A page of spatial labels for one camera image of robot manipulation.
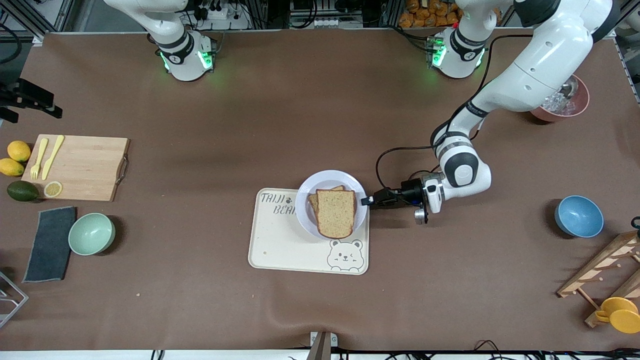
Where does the brown bread slice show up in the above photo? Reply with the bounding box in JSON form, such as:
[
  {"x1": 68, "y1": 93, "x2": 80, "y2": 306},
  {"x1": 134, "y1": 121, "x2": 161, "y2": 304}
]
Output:
[{"x1": 316, "y1": 189, "x2": 358, "y2": 240}]

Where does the lavender round plate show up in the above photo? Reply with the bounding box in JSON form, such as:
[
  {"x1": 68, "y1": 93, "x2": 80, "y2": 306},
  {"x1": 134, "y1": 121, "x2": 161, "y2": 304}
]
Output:
[{"x1": 295, "y1": 170, "x2": 368, "y2": 240}]

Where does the yellow plastic knife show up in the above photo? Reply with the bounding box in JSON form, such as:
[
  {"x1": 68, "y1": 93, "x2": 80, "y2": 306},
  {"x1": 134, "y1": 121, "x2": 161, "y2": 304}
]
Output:
[{"x1": 41, "y1": 135, "x2": 65, "y2": 181}]

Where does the yellow plastic fork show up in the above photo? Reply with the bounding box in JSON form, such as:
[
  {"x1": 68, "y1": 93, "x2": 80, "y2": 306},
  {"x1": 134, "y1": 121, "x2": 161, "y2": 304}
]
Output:
[{"x1": 30, "y1": 138, "x2": 49, "y2": 181}]

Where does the yellow lemon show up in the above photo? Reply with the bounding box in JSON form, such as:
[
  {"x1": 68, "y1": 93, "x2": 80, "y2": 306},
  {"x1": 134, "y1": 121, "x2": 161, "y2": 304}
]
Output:
[
  {"x1": 7, "y1": 140, "x2": 32, "y2": 162},
  {"x1": 0, "y1": 158, "x2": 25, "y2": 177}
]

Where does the wooden cutting board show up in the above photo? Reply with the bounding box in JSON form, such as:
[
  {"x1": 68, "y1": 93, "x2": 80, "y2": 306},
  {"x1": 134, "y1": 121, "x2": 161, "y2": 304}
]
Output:
[{"x1": 21, "y1": 134, "x2": 131, "y2": 202}]

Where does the green avocado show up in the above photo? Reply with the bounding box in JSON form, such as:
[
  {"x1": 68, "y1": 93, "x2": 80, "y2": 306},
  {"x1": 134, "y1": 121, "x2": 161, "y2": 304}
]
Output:
[{"x1": 6, "y1": 180, "x2": 40, "y2": 203}]

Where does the cream bear print tray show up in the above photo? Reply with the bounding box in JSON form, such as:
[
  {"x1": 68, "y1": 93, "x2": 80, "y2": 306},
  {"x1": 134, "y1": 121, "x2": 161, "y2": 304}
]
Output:
[{"x1": 248, "y1": 188, "x2": 370, "y2": 275}]

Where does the mint green bowl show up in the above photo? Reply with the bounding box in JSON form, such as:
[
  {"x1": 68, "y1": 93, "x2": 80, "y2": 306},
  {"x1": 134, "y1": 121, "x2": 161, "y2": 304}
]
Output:
[{"x1": 68, "y1": 213, "x2": 116, "y2": 256}]

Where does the dark grey cloth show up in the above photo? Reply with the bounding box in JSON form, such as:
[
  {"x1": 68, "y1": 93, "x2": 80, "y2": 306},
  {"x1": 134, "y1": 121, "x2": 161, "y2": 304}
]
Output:
[{"x1": 22, "y1": 206, "x2": 77, "y2": 283}]

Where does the blue bowl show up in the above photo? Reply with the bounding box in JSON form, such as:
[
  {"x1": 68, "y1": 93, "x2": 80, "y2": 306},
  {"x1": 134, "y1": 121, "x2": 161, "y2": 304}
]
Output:
[{"x1": 554, "y1": 195, "x2": 604, "y2": 238}]

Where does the clear ice cube pile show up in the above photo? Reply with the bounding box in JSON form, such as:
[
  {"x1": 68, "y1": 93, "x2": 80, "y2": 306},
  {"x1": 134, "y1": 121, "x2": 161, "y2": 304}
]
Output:
[{"x1": 542, "y1": 90, "x2": 572, "y2": 114}]

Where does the pink bowl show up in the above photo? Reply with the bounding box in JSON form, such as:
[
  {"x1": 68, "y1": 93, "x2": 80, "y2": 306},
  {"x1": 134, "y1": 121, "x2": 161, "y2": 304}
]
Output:
[{"x1": 530, "y1": 74, "x2": 591, "y2": 123}]

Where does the white power strip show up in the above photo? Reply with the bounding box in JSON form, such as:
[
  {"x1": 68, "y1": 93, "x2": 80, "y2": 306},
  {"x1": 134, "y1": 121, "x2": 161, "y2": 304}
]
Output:
[{"x1": 192, "y1": 4, "x2": 251, "y2": 31}]

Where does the wooden peg rack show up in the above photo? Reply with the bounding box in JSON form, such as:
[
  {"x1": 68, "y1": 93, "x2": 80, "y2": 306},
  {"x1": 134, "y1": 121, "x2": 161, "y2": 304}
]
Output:
[{"x1": 556, "y1": 231, "x2": 640, "y2": 328}]

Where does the yellow cup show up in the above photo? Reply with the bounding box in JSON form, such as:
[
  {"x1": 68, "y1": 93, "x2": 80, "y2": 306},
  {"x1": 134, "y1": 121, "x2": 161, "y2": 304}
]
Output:
[{"x1": 595, "y1": 297, "x2": 640, "y2": 334}]

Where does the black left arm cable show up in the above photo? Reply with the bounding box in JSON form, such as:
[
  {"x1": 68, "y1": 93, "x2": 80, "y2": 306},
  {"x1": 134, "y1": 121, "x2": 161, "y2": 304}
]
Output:
[{"x1": 375, "y1": 34, "x2": 535, "y2": 201}]

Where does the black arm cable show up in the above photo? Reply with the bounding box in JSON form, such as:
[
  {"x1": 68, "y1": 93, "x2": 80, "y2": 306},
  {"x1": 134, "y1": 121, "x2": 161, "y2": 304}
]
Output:
[
  {"x1": 0, "y1": 22, "x2": 22, "y2": 65},
  {"x1": 375, "y1": 34, "x2": 535, "y2": 201}
]

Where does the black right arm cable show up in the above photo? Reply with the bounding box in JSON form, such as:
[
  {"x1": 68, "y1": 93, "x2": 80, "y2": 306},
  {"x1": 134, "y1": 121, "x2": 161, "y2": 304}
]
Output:
[{"x1": 0, "y1": 22, "x2": 22, "y2": 65}]

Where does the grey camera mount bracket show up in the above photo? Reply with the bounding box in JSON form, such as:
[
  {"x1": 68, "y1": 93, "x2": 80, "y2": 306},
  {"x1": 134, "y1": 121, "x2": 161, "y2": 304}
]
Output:
[{"x1": 309, "y1": 330, "x2": 339, "y2": 360}]

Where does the metal wire rack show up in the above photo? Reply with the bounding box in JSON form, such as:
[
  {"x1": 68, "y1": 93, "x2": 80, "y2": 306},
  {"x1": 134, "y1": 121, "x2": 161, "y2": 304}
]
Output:
[{"x1": 0, "y1": 270, "x2": 29, "y2": 328}]

